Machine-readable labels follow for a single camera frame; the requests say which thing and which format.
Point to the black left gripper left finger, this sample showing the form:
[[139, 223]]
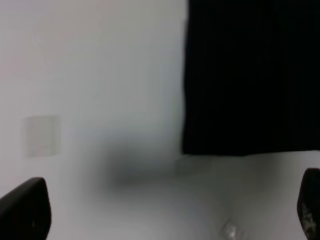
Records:
[[25, 212]]

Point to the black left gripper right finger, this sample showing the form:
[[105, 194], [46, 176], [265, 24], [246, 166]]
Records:
[[308, 204]]

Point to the black short sleeve shirt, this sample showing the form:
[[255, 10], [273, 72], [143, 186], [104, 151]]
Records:
[[251, 77]]

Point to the clear tape piece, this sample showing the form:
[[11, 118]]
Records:
[[193, 165], [42, 136]]

